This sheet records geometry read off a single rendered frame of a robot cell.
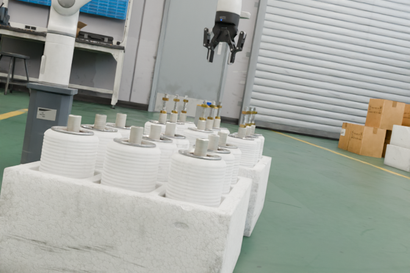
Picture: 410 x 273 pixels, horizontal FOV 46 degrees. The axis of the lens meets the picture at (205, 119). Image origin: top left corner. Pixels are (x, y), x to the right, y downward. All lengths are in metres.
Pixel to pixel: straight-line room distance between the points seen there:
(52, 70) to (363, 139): 3.94
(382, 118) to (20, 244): 4.60
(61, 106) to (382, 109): 4.02
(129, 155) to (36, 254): 0.23
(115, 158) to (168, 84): 5.81
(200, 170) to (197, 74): 5.89
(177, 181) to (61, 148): 0.21
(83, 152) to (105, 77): 5.76
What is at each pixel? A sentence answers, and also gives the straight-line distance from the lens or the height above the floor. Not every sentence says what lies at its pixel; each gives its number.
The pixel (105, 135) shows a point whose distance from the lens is 0.96.
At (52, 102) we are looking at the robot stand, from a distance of 1.63.
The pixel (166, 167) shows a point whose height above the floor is 0.20.
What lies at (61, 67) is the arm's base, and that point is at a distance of 1.65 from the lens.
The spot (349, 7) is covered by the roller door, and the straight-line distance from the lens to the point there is 7.30.
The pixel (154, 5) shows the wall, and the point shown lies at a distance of 6.68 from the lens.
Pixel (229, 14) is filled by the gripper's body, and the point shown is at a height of 0.60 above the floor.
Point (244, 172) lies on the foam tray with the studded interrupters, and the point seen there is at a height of 0.17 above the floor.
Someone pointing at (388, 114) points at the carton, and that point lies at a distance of 5.24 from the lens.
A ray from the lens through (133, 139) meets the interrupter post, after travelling 0.84.
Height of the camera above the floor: 0.36
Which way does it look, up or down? 3 degrees down
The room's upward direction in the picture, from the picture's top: 9 degrees clockwise
